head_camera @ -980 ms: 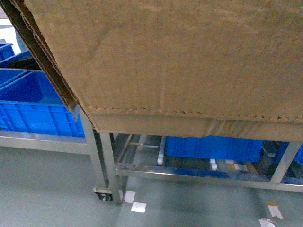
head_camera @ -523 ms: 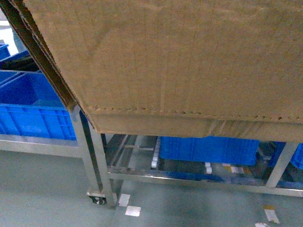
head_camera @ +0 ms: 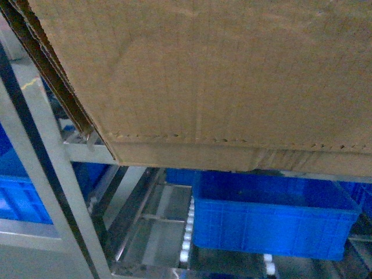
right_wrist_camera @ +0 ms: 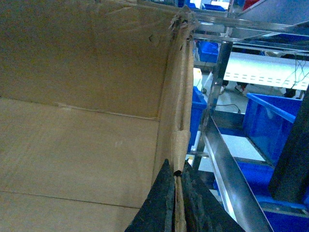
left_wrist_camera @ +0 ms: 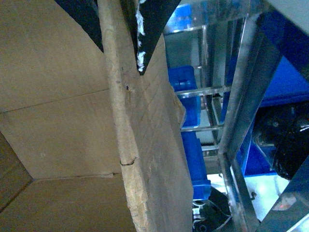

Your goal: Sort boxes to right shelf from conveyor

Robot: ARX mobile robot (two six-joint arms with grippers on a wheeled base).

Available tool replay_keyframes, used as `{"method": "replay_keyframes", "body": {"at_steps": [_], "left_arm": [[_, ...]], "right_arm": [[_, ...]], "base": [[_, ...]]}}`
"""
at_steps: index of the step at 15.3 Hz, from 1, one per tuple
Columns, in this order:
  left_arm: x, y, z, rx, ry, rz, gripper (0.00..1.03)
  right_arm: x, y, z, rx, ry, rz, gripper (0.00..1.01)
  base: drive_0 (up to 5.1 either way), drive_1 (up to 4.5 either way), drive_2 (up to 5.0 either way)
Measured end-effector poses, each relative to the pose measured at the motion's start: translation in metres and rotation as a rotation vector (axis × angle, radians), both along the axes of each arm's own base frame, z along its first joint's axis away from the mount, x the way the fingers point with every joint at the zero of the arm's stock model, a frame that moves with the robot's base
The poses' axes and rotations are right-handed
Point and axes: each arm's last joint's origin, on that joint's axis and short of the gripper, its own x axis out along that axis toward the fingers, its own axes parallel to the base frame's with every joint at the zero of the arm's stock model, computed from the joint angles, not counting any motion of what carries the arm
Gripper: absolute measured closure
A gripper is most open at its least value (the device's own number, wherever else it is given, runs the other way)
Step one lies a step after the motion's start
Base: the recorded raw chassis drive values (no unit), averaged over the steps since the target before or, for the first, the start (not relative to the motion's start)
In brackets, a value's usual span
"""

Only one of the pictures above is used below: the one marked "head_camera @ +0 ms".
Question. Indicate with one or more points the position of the stainless steel shelf cart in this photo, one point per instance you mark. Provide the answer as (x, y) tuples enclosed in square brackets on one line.
[(29, 121)]

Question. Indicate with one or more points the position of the large cardboard box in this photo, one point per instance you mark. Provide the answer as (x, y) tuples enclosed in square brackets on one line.
[(214, 85)]

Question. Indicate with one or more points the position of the blue bin on rollers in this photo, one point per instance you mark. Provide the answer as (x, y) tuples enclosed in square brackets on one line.
[(283, 216)]

